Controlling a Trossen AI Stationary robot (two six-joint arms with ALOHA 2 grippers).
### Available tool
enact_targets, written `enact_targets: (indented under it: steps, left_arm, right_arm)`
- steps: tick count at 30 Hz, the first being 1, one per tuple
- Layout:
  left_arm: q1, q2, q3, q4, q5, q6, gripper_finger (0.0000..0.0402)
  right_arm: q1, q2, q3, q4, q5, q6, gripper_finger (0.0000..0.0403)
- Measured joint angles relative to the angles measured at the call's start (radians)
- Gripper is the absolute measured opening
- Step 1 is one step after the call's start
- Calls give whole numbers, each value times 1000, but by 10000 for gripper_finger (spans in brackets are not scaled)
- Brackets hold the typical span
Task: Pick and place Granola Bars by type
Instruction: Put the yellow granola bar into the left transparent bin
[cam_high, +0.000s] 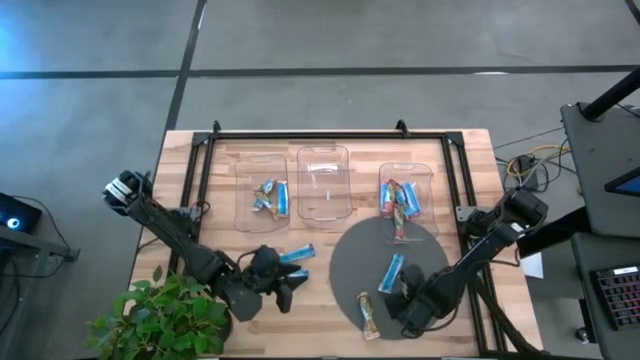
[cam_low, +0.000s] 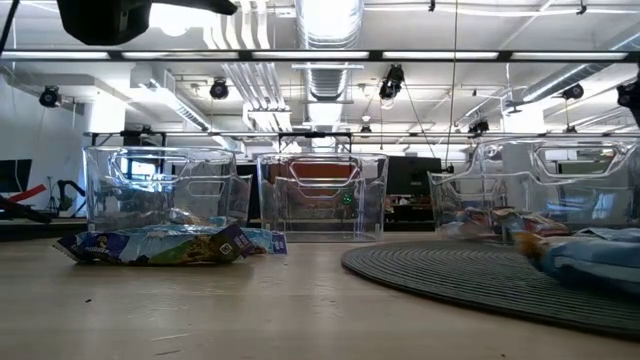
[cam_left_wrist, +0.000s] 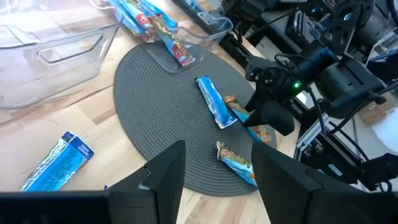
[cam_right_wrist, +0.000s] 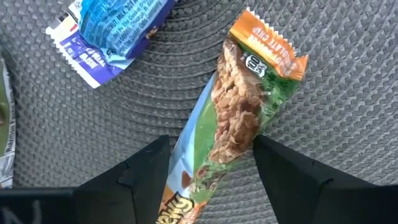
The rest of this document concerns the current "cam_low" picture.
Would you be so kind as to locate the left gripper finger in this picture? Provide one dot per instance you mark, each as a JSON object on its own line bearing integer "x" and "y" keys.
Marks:
{"x": 200, "y": 6}

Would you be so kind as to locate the brown granola bar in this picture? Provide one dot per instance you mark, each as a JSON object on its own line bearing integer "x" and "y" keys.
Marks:
{"x": 542, "y": 224}
{"x": 192, "y": 217}

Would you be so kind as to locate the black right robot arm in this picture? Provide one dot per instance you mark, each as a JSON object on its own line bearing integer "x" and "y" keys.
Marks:
{"x": 630, "y": 97}

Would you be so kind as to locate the black ceiling spotlight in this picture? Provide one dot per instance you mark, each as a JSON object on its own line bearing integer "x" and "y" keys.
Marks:
{"x": 572, "y": 91}
{"x": 49, "y": 96}
{"x": 392, "y": 82}
{"x": 219, "y": 89}

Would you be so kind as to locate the clear plastic bin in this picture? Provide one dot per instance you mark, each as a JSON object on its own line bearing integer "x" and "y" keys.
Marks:
{"x": 535, "y": 170}
{"x": 322, "y": 200}
{"x": 160, "y": 185}

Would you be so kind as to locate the round grey mat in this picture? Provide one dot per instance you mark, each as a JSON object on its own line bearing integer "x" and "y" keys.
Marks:
{"x": 450, "y": 272}

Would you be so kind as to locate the silver ventilation duct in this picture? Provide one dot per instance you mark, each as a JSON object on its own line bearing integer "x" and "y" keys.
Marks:
{"x": 327, "y": 30}

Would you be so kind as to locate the dark wall monitor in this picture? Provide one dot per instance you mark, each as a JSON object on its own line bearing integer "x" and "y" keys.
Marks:
{"x": 15, "y": 175}

